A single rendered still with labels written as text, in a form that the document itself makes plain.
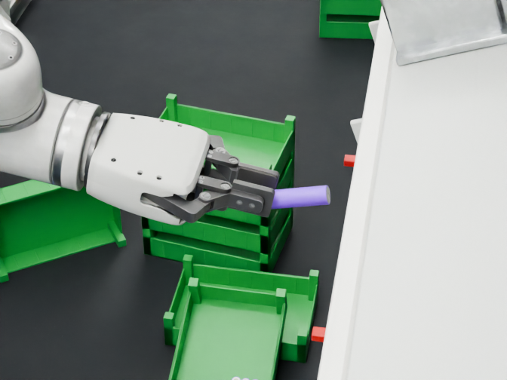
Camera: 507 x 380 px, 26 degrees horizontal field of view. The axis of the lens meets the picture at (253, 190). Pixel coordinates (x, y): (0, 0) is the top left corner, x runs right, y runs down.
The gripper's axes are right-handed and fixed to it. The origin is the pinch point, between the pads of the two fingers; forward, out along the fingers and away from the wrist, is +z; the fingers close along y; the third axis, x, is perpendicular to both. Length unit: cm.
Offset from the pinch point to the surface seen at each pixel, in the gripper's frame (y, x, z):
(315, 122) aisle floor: -160, -107, 8
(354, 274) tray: 62, 51, 4
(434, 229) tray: 61, 52, 6
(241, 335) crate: -73, -100, 2
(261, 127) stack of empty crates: -118, -81, -5
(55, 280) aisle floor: -89, -115, -41
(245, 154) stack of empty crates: -111, -84, -7
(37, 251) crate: -97, -116, -48
